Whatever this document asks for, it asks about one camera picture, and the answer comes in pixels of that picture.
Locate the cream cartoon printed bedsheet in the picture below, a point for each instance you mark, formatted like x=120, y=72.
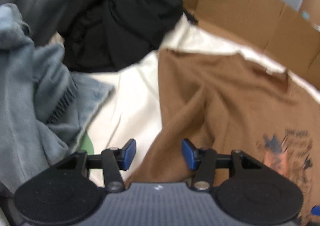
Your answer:
x=135, y=96

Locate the brown printed t-shirt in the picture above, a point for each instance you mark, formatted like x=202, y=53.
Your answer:
x=237, y=103

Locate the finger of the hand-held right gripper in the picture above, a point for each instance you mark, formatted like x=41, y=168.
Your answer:
x=317, y=213

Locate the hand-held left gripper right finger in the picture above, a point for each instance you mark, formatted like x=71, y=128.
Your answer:
x=188, y=153

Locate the brown cardboard sheet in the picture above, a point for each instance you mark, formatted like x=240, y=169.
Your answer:
x=250, y=8

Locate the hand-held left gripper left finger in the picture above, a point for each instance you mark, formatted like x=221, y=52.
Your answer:
x=130, y=153

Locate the black garment pile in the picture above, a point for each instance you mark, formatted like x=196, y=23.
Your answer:
x=120, y=33

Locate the light blue jeans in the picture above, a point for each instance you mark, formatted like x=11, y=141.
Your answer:
x=22, y=106

